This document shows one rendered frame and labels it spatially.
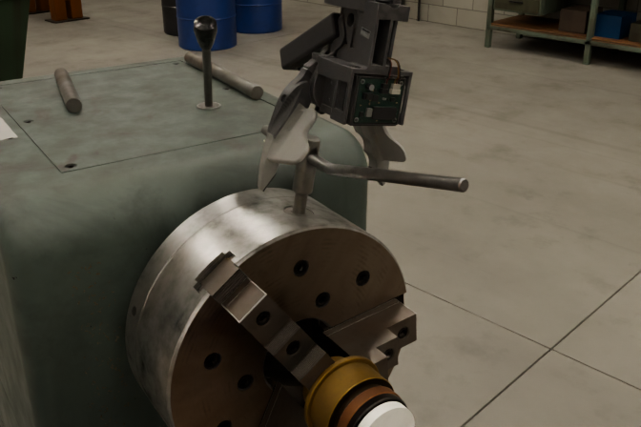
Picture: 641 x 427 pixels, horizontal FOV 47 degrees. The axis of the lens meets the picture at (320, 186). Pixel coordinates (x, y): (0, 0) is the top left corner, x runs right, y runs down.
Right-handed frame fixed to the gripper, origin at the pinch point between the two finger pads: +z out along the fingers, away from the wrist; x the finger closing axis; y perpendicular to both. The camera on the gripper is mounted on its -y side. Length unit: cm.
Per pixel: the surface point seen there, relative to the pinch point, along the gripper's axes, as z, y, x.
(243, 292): 9.8, 2.7, -9.0
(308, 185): 0.6, -2.3, 0.0
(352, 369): 15.6, 10.6, 0.0
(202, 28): -11.7, -30.2, -1.7
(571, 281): 91, -114, 213
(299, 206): 3.3, -2.9, -0.4
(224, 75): -2.0, -48.6, 11.1
